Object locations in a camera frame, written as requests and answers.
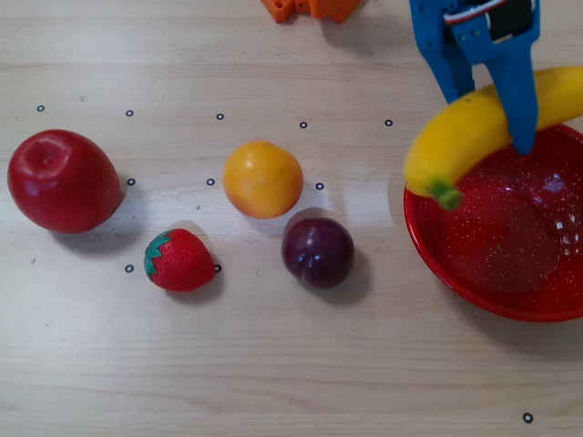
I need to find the blue gripper black motor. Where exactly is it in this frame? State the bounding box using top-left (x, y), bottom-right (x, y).
top-left (408, 0), bottom-right (542, 157)

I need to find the yellow toy banana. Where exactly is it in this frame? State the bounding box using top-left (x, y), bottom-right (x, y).
top-left (404, 66), bottom-right (583, 211)

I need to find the red speckled enamel bowl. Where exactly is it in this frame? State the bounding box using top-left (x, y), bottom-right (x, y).
top-left (403, 122), bottom-right (583, 323)

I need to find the purple toy plum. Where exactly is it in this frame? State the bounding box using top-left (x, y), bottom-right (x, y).
top-left (281, 217), bottom-right (355, 290)

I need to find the orange toy fruit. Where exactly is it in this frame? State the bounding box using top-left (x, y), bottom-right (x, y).
top-left (221, 139), bottom-right (304, 220)

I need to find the red toy strawberry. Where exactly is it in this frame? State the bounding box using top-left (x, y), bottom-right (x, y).
top-left (144, 228), bottom-right (217, 293)

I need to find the red toy apple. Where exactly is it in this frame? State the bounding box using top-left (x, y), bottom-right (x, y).
top-left (6, 128), bottom-right (123, 235)

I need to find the red white servo cable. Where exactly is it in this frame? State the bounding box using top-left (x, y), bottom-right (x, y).
top-left (444, 0), bottom-right (509, 26)

